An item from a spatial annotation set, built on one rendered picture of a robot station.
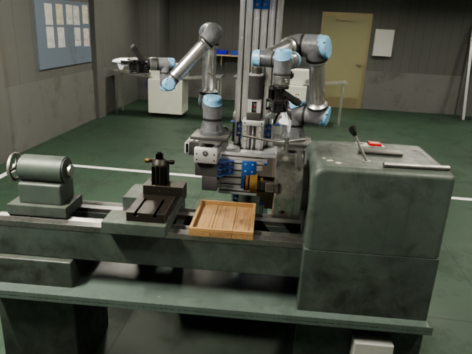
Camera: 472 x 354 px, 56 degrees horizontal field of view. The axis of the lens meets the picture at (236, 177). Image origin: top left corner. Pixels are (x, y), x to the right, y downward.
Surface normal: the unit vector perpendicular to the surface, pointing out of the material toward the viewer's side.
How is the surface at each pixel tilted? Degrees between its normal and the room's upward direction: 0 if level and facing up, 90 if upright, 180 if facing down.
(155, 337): 0
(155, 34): 90
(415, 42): 90
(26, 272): 90
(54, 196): 90
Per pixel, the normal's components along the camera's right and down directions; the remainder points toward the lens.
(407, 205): -0.08, 0.32
